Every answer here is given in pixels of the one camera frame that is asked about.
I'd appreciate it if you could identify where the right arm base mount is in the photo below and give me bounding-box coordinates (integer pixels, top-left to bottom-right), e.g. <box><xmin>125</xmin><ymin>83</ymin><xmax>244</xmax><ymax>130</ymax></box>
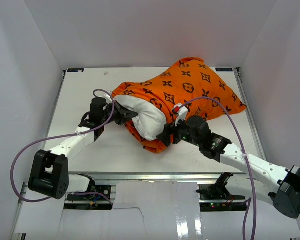
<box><xmin>196</xmin><ymin>172</ymin><xmax>248</xmax><ymax>213</ymax></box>

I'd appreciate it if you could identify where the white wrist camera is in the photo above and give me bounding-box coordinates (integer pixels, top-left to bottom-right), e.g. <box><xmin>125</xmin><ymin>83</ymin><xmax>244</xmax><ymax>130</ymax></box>
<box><xmin>103</xmin><ymin>92</ymin><xmax>113</xmax><ymax>104</ymax></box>
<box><xmin>172</xmin><ymin>103</ymin><xmax>188</xmax><ymax>127</ymax></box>

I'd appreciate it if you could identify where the aluminium front rail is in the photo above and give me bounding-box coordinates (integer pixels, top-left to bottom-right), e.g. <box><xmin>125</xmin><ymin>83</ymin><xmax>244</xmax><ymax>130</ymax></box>
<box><xmin>67</xmin><ymin>171</ymin><xmax>248</xmax><ymax>182</ymax></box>

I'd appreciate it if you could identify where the white pillow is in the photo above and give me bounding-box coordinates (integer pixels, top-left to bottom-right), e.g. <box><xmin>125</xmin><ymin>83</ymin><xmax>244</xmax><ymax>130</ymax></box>
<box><xmin>114</xmin><ymin>95</ymin><xmax>167</xmax><ymax>141</ymax></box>

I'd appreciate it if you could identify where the blue table label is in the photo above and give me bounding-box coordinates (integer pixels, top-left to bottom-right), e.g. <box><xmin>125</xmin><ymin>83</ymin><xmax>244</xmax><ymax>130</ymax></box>
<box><xmin>66</xmin><ymin>68</ymin><xmax>85</xmax><ymax>73</ymax></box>
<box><xmin>215</xmin><ymin>67</ymin><xmax>233</xmax><ymax>72</ymax></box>

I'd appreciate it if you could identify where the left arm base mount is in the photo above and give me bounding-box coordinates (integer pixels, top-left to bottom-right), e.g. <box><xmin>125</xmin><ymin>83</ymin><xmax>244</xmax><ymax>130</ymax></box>
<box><xmin>65</xmin><ymin>174</ymin><xmax>112</xmax><ymax>204</ymax></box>

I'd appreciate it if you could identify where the left blue table label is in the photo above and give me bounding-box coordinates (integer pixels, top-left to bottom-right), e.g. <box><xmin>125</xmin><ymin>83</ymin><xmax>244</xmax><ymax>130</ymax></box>
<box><xmin>66</xmin><ymin>68</ymin><xmax>85</xmax><ymax>73</ymax></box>

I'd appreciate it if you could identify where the orange patterned pillowcase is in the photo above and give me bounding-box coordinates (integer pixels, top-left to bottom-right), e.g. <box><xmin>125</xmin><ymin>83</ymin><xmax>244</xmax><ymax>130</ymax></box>
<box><xmin>112</xmin><ymin>57</ymin><xmax>247</xmax><ymax>154</ymax></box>

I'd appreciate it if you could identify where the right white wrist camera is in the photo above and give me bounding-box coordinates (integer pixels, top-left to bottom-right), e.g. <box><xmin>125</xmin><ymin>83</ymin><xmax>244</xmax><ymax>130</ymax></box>
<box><xmin>172</xmin><ymin>103</ymin><xmax>188</xmax><ymax>127</ymax></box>

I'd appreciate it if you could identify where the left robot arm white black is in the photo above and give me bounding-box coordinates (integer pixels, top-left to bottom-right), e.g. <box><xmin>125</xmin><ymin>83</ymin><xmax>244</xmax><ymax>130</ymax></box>
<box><xmin>28</xmin><ymin>97</ymin><xmax>138</xmax><ymax>200</ymax></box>

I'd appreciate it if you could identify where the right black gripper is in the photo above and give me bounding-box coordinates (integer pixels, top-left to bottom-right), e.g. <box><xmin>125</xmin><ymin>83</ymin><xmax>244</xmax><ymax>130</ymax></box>
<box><xmin>156</xmin><ymin>114</ymin><xmax>202</xmax><ymax>148</ymax></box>

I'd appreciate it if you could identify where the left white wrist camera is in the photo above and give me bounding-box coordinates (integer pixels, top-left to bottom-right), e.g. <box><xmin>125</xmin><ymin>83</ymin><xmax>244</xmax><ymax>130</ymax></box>
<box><xmin>103</xmin><ymin>92</ymin><xmax>113</xmax><ymax>104</ymax></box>

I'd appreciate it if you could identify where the right blue table label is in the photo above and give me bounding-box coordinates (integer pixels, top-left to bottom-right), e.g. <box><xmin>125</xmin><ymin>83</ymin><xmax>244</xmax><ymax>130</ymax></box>
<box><xmin>215</xmin><ymin>67</ymin><xmax>233</xmax><ymax>72</ymax></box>

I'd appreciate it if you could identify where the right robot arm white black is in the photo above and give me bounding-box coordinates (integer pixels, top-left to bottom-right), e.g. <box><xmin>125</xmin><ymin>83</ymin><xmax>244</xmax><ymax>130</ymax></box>
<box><xmin>157</xmin><ymin>116</ymin><xmax>300</xmax><ymax>219</ymax></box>

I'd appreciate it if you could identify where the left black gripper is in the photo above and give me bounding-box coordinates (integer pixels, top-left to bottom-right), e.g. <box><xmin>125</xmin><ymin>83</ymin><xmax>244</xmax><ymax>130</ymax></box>
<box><xmin>101</xmin><ymin>100</ymin><xmax>138</xmax><ymax>126</ymax></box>

